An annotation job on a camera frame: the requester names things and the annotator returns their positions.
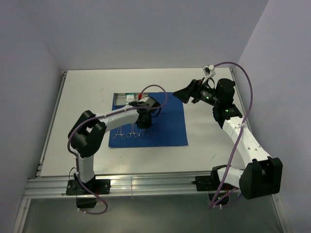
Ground metal instrument tray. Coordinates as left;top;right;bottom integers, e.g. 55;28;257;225
113;93;139;106

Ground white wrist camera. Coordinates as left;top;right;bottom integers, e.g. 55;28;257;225
145;97;161;109
203;65;216;83

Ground steel surgical scissors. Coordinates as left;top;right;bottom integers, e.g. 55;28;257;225
138;129;151;137

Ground green white gauze packet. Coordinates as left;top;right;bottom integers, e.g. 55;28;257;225
125;93;135;102

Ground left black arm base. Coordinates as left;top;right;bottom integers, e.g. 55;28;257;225
66;178;111;209

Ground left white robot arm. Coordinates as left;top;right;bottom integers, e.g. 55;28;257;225
67;97;161;184

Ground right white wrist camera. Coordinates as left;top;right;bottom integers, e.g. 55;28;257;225
203;65;216;83

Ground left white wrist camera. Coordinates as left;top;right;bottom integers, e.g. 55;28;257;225
145;97;161;109

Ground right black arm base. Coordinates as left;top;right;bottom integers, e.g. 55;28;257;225
191;170;221;192

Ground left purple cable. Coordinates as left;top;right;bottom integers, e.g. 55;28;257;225
67;84;168;215

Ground blue surgical drape cloth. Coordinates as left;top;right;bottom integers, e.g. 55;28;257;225
108;92;188;148

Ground steel hemostat forceps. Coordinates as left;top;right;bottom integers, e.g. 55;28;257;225
126;123;139;138

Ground steel needle holder forceps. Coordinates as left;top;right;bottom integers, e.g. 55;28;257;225
111;126;126;139

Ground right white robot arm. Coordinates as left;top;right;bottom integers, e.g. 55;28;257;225
173;78;283;200

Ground aluminium extrusion rail frame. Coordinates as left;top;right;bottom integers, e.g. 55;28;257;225
14;68;292;233

